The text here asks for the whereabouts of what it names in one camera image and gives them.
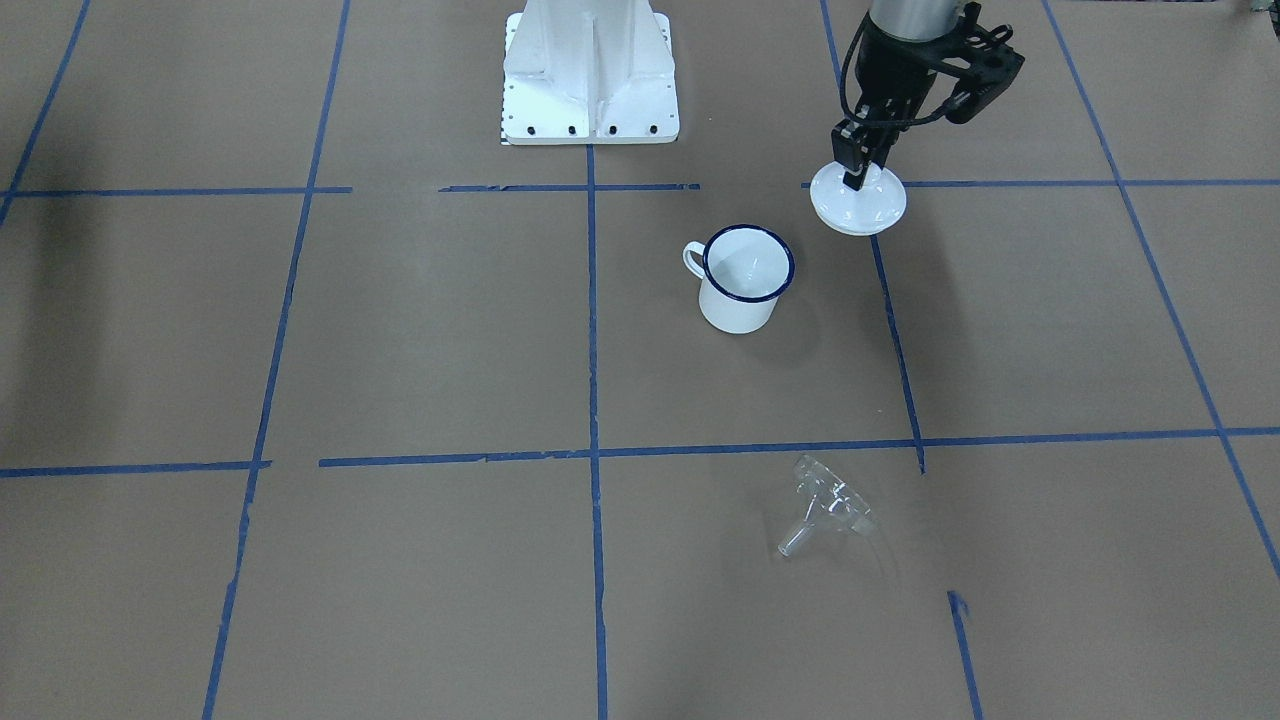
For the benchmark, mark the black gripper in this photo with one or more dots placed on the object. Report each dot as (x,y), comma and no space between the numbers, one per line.
(893,68)

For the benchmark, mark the white ceramic lid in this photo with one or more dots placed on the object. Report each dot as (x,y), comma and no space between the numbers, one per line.
(878,204)

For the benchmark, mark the clear glass funnel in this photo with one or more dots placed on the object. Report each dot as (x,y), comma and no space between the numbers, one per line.
(831,503)

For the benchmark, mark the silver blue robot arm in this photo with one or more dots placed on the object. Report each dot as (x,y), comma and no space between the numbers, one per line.
(912,19)

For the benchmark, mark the white enamel mug blue rim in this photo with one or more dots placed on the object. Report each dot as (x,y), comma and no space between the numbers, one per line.
(743,271)

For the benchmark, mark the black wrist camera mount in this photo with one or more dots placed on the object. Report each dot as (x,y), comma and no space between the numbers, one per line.
(982,62)

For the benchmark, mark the white pedestal column with base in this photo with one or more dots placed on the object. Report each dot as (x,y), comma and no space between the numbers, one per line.
(587,73)

